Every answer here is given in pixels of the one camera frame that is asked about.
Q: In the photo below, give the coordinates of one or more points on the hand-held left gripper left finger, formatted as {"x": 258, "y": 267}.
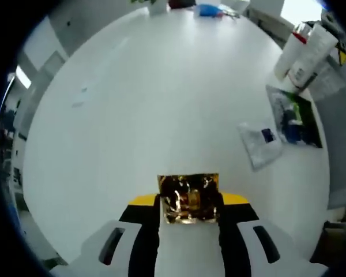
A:
{"x": 144, "y": 219}

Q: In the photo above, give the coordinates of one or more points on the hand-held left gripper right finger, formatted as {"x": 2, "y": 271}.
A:
{"x": 236, "y": 219}

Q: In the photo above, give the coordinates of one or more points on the large white skincare tube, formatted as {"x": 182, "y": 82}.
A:
{"x": 320, "y": 46}

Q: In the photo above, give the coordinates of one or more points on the gold foil skincare sachet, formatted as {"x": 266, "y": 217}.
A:
{"x": 190, "y": 199}

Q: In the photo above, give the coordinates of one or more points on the white skincare bottle red collar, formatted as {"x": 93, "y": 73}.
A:
{"x": 285, "y": 57}

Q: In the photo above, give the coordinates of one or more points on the clear skincare sachet blue square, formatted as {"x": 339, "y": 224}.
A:
{"x": 259, "y": 147}

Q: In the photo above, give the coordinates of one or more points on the green black skincare sachet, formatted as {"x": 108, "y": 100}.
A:
{"x": 300, "y": 121}

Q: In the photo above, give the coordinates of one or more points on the white mesh office chair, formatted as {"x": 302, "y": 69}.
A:
{"x": 343, "y": 130}

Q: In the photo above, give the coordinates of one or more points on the blue plastic bag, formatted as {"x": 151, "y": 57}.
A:
{"x": 207, "y": 10}

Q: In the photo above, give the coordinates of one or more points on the potted green plant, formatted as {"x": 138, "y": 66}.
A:
{"x": 158, "y": 7}

